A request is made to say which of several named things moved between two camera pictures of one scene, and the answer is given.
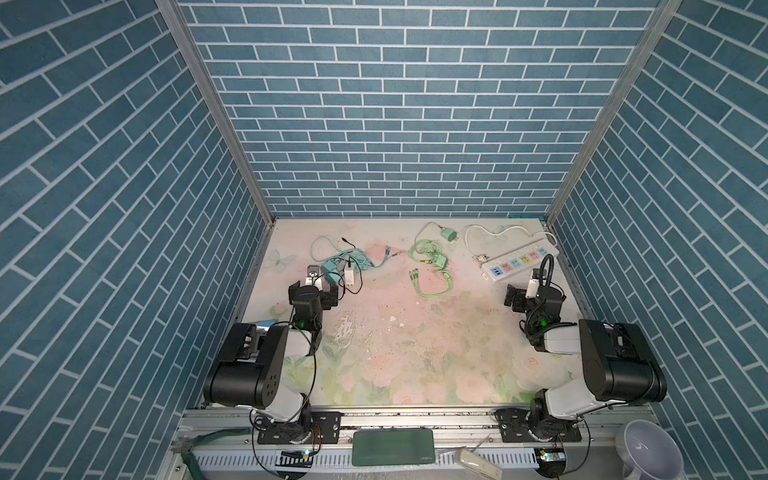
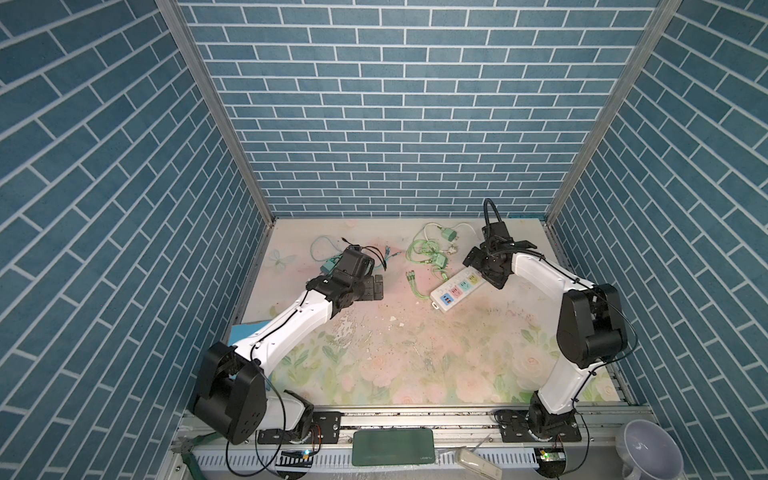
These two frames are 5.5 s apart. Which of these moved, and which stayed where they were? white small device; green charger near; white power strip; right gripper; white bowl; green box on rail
Moved: white power strip; right gripper
Stayed: white small device; green charger near; white bowl; green box on rail
